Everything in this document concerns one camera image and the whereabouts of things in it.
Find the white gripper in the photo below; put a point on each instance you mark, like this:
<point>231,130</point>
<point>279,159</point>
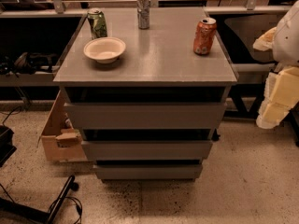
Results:
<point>287,41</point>

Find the grey top drawer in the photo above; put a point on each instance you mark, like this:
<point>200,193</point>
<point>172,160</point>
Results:
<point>87,116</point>

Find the grey drawer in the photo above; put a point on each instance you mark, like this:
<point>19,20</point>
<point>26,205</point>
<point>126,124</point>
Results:
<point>87,116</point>
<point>146,151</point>
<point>147,172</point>

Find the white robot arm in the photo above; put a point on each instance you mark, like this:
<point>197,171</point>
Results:
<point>285,45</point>

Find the grey drawer cabinet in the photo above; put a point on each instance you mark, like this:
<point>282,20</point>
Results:
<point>158,67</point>

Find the grey middle drawer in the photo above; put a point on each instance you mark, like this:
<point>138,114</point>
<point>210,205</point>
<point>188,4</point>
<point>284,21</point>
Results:
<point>146,151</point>

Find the grey bottom drawer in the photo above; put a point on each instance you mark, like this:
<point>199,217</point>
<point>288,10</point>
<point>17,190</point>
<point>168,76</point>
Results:
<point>147,172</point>

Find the orange soda can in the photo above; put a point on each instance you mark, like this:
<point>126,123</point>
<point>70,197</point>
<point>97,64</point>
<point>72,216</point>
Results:
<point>204,36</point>

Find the silver tall can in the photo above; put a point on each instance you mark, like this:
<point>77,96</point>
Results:
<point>143,13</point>

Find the white paper bowl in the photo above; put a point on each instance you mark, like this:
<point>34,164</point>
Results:
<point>104,50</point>

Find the green soda can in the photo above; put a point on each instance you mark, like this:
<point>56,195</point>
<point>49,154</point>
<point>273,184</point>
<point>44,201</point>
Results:
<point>97,21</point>

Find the cardboard box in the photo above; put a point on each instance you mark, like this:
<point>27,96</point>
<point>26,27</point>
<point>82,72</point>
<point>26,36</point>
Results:
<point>61,142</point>

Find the black headphones on shelf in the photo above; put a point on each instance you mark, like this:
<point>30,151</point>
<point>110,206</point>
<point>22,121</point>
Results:
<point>28,63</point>

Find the black box at left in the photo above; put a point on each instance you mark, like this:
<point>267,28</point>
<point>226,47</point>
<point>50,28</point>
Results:
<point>6,145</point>

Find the black stand base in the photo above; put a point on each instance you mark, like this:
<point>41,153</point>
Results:
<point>44,213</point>

